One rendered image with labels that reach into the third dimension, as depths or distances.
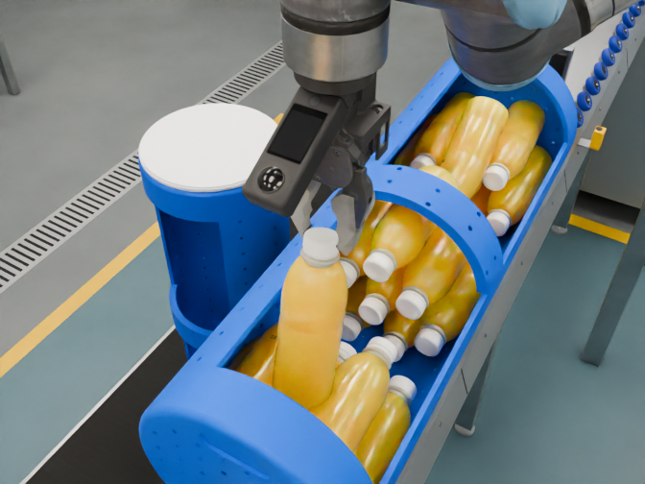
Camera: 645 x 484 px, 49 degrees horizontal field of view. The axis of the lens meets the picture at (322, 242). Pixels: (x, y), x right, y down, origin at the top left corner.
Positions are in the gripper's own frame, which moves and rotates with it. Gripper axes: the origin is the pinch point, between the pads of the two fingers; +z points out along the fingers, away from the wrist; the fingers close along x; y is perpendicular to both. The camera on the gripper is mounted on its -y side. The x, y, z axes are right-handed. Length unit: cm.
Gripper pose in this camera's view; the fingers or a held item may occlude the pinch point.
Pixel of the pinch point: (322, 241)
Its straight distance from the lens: 74.5
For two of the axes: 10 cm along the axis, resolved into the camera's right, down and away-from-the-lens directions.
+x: -8.7, -3.4, 3.6
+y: 4.9, -6.0, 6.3
